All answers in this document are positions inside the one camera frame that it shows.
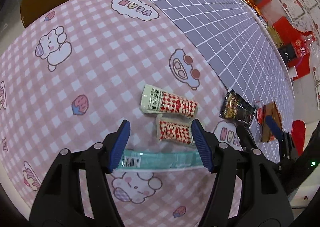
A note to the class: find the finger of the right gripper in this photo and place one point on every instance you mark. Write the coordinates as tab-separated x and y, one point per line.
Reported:
287	148
246	140

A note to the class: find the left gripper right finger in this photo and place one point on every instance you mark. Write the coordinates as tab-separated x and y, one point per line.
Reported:
246	190

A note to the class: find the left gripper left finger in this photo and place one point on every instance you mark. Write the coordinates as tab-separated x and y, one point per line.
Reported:
58	201

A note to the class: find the black snack packet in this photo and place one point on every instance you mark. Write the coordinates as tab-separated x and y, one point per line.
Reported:
236	108

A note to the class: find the red brown carton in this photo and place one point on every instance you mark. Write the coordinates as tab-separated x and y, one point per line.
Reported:
264	110

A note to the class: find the red white snack wrapper small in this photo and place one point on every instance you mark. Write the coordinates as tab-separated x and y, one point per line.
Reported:
174	130

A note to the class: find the teal snack wrapper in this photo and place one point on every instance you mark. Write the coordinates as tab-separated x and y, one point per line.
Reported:
153	162

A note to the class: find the red white snack wrapper large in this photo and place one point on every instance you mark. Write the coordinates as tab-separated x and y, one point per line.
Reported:
158	101

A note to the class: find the cola bottle red label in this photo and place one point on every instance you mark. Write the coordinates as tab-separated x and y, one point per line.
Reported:
304	45

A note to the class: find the purple grid tablecloth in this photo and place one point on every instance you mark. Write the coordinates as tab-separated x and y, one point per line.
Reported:
236	45

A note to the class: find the red gift bag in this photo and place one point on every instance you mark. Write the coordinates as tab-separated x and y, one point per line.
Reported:
288	33

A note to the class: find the pink checkered tablecloth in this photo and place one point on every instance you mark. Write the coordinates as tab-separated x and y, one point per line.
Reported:
76	73

